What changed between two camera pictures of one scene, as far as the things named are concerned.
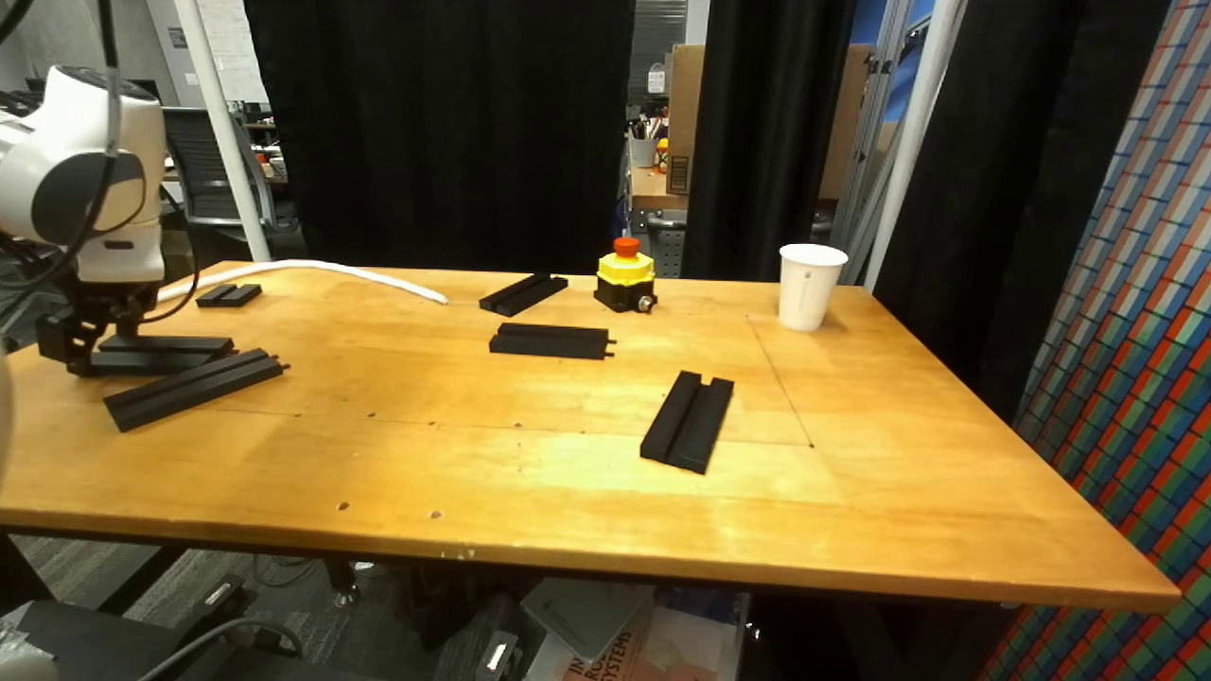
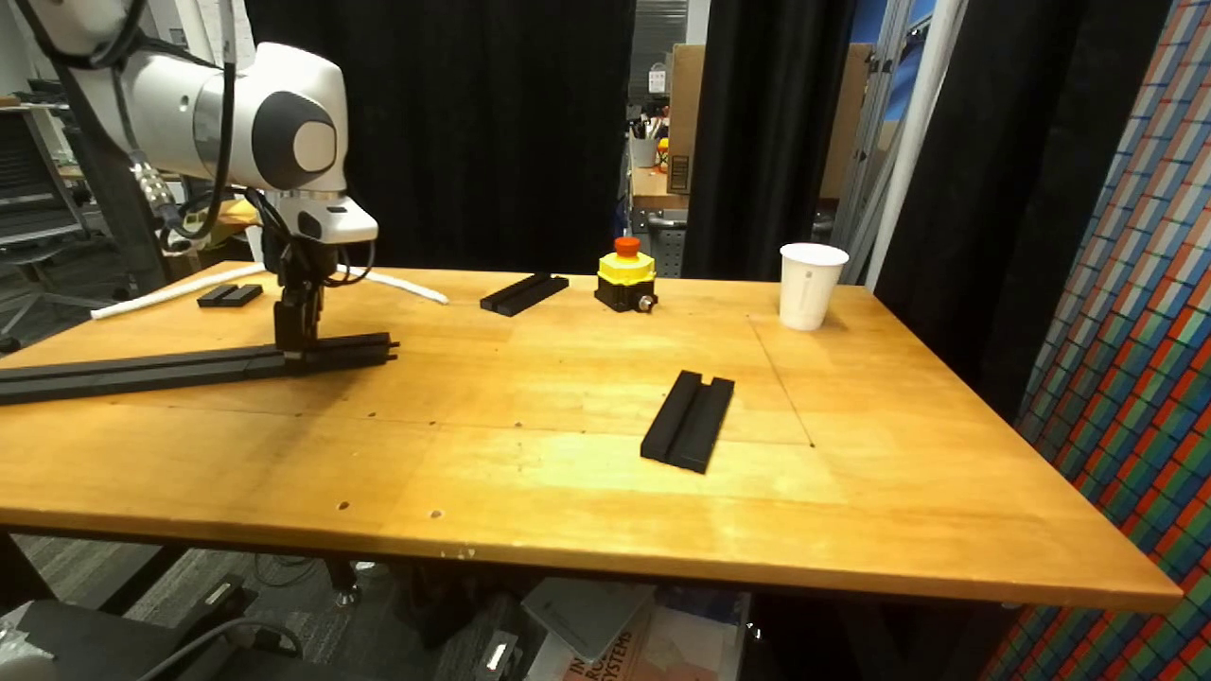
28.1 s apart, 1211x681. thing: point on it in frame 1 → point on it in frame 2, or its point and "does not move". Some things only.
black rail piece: (157, 352) → (220, 364)
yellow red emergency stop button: (625, 278) does not move
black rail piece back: (525, 295) does not move
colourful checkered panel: (1123, 397) does not move
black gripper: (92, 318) → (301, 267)
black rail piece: (553, 343) → (337, 352)
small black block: (229, 295) does not move
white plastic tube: (301, 263) does not move
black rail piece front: (686, 426) does not move
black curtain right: (1024, 128) does not move
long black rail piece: (190, 388) → (86, 378)
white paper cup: (809, 282) does not move
